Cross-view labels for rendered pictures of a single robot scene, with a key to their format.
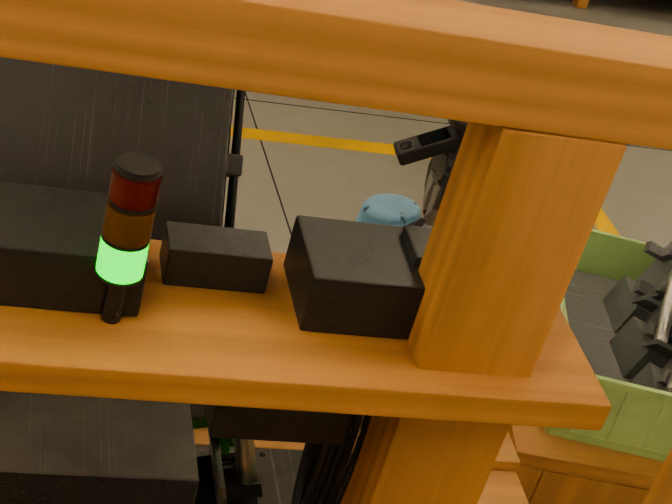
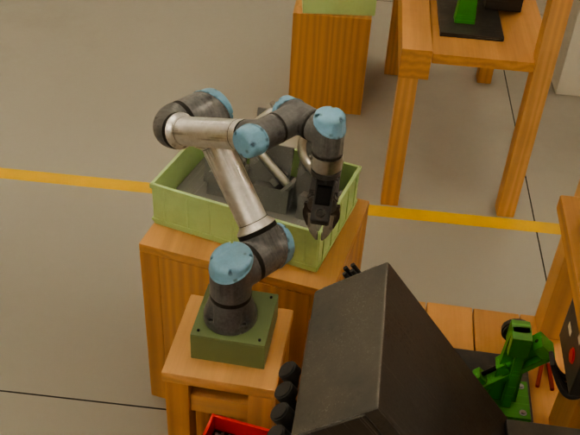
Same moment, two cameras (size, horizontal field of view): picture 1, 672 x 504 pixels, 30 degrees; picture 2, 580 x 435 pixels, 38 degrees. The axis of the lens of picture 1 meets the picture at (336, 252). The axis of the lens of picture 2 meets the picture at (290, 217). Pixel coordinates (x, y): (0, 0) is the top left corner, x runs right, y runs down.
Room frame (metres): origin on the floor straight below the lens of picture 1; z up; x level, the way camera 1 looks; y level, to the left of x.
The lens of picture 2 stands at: (1.32, 1.38, 2.65)
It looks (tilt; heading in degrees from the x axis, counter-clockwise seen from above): 39 degrees down; 295
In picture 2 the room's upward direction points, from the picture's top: 4 degrees clockwise
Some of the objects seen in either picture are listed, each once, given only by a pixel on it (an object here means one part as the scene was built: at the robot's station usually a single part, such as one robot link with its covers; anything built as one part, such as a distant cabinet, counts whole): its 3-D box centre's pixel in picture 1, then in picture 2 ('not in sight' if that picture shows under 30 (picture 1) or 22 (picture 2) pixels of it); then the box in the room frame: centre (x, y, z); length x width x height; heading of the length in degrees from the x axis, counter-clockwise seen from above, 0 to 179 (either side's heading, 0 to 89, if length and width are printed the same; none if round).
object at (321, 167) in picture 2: not in sight; (324, 160); (1.94, -0.15, 1.51); 0.08 x 0.08 x 0.05
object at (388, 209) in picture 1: (387, 231); (232, 271); (2.16, -0.09, 1.11); 0.13 x 0.12 x 0.14; 73
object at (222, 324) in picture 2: not in sight; (230, 303); (2.16, -0.08, 0.99); 0.15 x 0.15 x 0.10
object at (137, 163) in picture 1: (135, 182); not in sight; (1.07, 0.21, 1.71); 0.05 x 0.05 x 0.04
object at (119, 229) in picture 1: (128, 220); not in sight; (1.07, 0.21, 1.67); 0.05 x 0.05 x 0.05
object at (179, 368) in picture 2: not in sight; (230, 343); (2.16, -0.08, 0.83); 0.32 x 0.32 x 0.04; 17
